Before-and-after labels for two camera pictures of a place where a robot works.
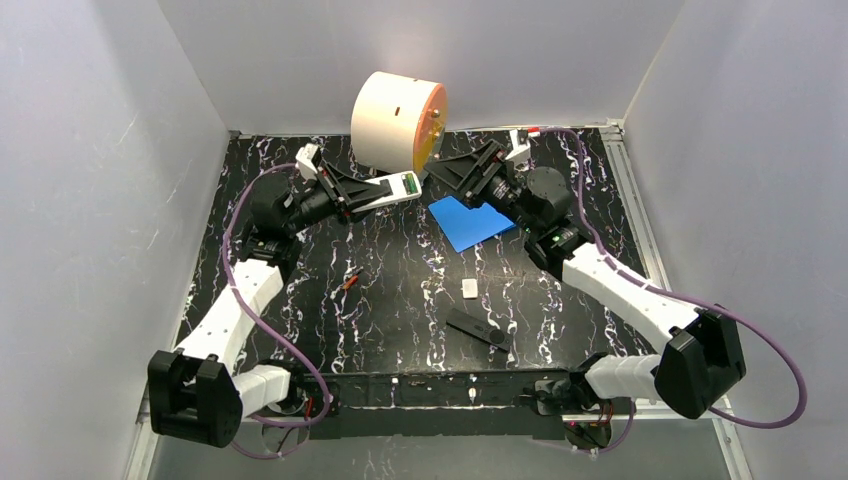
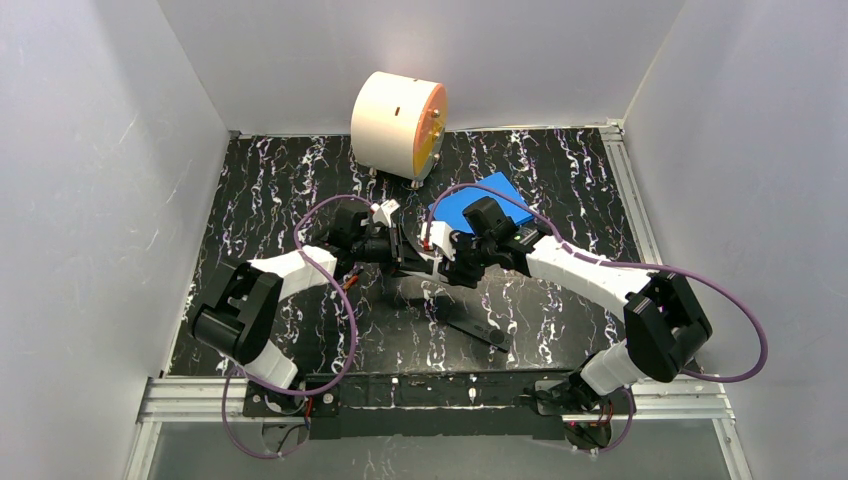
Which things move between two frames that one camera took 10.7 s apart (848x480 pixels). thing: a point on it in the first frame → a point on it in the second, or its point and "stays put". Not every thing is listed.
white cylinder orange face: (397, 122) stays put
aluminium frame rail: (721, 415) stays put
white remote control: (404, 185) → (435, 276)
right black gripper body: (483, 176) → (448, 269)
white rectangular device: (520, 153) → (440, 232)
